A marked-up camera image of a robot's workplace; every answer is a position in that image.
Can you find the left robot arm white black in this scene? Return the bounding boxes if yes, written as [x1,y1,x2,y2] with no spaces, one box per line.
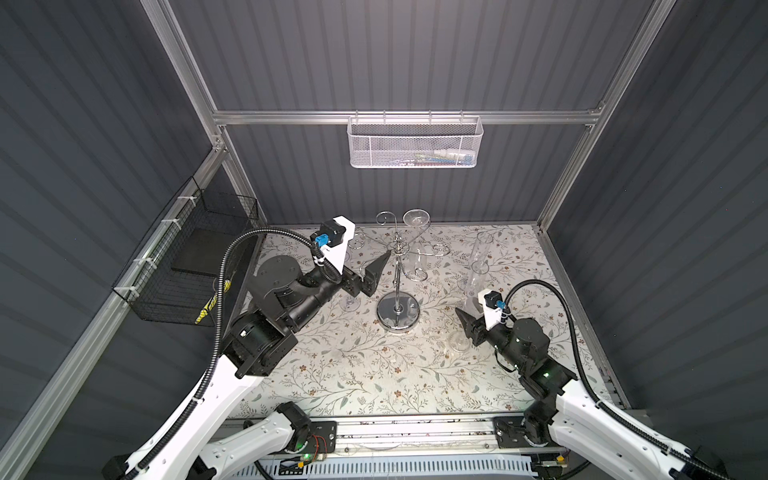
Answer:
[102,253,390,479]

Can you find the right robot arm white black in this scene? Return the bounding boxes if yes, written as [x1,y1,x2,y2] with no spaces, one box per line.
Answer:
[456,309,729,479]

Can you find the chrome wine glass rack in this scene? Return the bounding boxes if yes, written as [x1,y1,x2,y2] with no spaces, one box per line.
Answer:
[363,211,450,334]

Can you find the floral patterned table mat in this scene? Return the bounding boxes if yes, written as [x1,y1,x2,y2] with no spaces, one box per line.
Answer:
[232,224,610,418]

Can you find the items in white basket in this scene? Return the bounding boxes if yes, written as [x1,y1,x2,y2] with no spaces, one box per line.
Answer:
[390,149,476,168]

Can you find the yellow black striped item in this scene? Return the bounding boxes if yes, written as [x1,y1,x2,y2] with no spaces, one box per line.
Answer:
[194,279,232,325]

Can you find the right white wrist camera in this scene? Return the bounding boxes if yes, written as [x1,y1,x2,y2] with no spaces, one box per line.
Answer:
[477,289,507,331]

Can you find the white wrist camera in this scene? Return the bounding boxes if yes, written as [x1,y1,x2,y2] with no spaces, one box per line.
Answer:
[310,216,356,282]
[477,289,507,331]

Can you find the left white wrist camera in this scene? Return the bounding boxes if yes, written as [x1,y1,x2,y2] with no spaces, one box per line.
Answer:
[310,216,356,282]

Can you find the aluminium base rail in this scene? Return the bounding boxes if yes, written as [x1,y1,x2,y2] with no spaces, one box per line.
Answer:
[173,410,655,460]

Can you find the white wire mesh basket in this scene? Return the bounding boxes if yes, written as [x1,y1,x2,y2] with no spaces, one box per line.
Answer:
[346,114,484,169]

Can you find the right black corrugated cable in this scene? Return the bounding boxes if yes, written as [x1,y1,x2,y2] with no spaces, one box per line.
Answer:
[503,278,733,480]

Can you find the black wire basket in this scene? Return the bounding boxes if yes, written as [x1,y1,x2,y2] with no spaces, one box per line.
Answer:
[113,179,260,327]

